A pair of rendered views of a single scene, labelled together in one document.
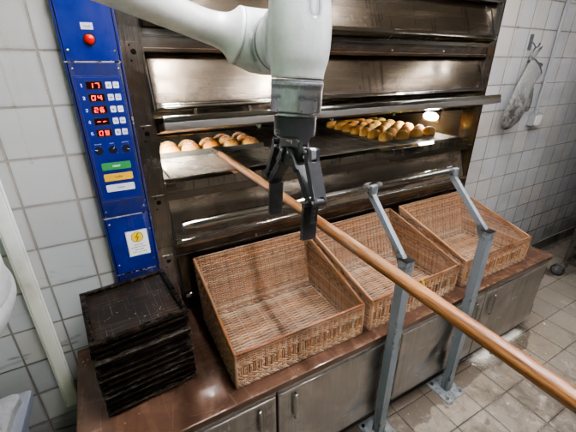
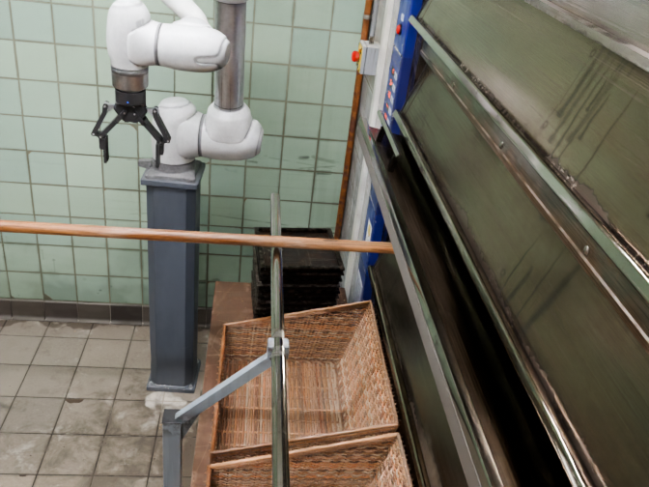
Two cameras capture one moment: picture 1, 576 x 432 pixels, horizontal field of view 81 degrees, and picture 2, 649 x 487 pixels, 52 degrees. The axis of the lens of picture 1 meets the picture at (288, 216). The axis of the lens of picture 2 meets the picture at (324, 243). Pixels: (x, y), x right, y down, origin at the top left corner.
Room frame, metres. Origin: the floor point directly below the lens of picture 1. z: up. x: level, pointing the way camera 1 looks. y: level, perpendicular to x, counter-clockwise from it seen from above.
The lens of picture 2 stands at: (1.71, -1.34, 2.06)
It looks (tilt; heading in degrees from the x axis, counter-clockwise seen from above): 30 degrees down; 111
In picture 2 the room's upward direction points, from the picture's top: 7 degrees clockwise
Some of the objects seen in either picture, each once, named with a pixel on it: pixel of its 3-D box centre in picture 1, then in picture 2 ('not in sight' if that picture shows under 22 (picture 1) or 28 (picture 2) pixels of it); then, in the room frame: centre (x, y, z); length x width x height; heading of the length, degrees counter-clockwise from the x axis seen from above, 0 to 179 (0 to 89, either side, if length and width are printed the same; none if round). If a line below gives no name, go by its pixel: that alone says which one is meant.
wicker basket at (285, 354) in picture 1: (276, 295); (297, 386); (1.15, 0.05, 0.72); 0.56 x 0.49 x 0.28; 119
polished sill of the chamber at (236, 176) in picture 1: (348, 158); not in sight; (1.68, -0.31, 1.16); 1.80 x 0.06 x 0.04; 119
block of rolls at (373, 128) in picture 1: (378, 127); not in sight; (2.32, -0.61, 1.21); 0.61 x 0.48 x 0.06; 29
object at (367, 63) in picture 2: not in sight; (368, 57); (0.89, 0.97, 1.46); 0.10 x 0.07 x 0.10; 119
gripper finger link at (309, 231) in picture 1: (309, 221); (105, 149); (0.55, -0.04, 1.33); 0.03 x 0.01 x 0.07; 118
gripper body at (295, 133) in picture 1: (294, 141); (130, 104); (0.62, -0.01, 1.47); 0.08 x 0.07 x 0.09; 28
